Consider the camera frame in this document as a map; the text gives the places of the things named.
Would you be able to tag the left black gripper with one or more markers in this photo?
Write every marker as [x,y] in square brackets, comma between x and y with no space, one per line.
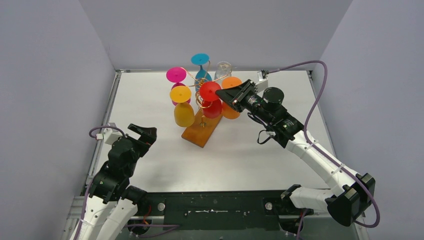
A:
[142,136]

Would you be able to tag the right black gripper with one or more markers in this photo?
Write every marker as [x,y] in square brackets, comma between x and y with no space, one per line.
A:
[237,95]

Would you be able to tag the orange wine glass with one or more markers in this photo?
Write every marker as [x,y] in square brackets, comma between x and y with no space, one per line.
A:
[227,111]

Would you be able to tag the red wine glass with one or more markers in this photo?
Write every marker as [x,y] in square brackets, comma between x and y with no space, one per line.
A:
[211,105]

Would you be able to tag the gold wire rack wooden base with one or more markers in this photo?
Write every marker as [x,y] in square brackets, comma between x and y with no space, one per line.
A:
[202,129]

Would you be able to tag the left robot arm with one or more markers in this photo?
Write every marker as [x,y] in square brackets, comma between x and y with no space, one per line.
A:
[109,199]

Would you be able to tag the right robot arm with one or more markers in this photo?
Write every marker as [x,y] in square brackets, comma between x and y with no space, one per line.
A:
[349,193]

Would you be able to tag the clear patterned wine glass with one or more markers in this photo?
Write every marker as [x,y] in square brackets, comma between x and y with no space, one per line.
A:
[224,70]

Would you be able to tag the blue wine glass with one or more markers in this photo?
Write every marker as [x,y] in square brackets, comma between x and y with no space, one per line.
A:
[201,59]

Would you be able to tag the yellow wine glass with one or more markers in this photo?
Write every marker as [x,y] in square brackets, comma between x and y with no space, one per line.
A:
[183,112]

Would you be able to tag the magenta wine glass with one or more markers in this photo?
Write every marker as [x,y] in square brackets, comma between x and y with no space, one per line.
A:
[177,78]

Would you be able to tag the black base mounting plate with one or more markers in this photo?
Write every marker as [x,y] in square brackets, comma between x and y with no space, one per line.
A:
[219,210]

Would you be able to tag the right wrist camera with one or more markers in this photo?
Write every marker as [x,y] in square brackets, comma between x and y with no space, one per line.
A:
[262,83]

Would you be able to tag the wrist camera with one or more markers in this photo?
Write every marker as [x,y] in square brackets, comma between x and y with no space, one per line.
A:
[262,83]
[108,137]

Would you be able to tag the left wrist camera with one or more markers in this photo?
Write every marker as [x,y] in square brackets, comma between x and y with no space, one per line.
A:
[108,137]

